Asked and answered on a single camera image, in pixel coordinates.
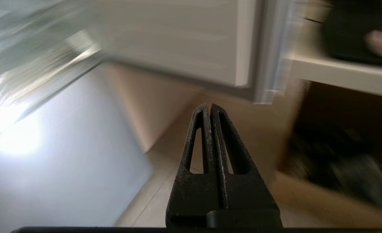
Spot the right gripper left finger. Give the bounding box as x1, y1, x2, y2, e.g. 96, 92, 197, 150
166, 103, 223, 228

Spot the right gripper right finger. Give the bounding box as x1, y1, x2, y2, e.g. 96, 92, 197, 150
206, 104, 283, 228

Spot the white fridge door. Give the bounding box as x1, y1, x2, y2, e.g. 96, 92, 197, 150
0, 66, 155, 233

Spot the brown cardboard box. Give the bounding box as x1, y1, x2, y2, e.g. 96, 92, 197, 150
269, 80, 382, 227

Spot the white cabinet door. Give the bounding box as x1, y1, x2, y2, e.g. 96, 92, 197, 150
90, 0, 295, 105

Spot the white shelf board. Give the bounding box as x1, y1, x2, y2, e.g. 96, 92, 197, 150
288, 53, 382, 99

